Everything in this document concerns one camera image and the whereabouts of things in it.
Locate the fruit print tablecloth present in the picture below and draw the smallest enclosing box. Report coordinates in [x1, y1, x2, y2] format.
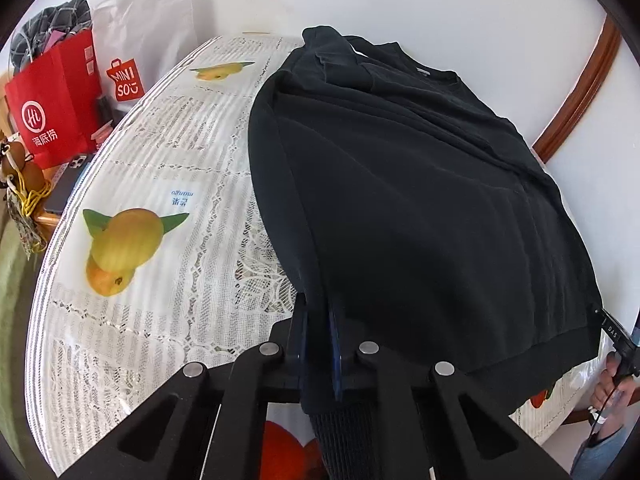
[27, 34, 608, 480]

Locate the red paper bag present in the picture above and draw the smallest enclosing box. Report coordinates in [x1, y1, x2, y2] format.
[5, 27, 103, 170]

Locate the yellow cord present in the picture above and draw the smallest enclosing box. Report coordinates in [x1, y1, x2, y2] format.
[5, 160, 53, 217]

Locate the person's right forearm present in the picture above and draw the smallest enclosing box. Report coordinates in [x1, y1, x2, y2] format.
[570, 422, 628, 480]

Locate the green cloth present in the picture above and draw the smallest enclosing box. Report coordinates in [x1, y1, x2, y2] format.
[0, 215, 57, 461]

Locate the brown gourd pendant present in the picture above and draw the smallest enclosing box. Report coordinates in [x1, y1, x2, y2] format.
[0, 137, 46, 196]

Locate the black sweatshirt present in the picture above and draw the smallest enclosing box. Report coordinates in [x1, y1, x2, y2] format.
[247, 25, 603, 480]

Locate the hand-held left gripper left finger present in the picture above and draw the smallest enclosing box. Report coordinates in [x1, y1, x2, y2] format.
[55, 292, 308, 480]

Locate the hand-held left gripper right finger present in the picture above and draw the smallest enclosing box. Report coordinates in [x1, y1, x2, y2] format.
[326, 309, 574, 480]

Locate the dark smartphone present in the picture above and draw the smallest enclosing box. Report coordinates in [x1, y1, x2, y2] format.
[44, 155, 92, 216]

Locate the person's right hand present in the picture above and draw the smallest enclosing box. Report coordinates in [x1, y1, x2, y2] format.
[589, 352, 633, 412]

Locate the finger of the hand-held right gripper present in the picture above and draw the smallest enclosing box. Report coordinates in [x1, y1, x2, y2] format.
[594, 306, 636, 357]

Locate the brown wooden door frame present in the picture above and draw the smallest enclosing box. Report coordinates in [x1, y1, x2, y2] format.
[532, 12, 623, 163]

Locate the grey plaid cloth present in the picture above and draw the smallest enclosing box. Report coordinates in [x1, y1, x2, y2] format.
[10, 0, 93, 73]

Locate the white paper bag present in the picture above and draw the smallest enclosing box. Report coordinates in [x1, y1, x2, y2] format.
[92, 0, 198, 111]

